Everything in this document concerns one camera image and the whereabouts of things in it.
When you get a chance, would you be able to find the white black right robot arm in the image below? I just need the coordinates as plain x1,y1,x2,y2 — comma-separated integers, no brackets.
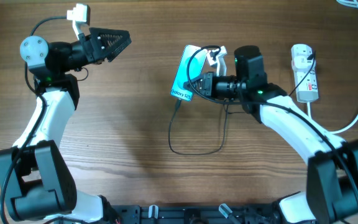
180,45,358,223

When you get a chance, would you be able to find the white charger plug adapter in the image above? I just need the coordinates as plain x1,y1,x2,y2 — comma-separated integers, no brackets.
291,53,314,72

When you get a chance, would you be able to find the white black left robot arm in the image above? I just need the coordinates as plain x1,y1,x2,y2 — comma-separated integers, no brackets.
0,27,131,223

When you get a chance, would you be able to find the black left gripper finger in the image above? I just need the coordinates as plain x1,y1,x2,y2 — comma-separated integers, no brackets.
89,27,129,60
107,38,132,62

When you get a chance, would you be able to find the black USB charging cable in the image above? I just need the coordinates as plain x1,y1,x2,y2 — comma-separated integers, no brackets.
167,49,316,156

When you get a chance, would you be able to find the black mounting rail base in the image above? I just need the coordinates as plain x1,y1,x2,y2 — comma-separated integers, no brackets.
97,203,286,224

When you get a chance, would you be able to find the white power strip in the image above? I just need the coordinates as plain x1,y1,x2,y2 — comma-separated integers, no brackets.
291,44,319,103

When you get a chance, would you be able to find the Galaxy S25 smartphone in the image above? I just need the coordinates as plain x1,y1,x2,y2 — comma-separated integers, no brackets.
170,45,207,101

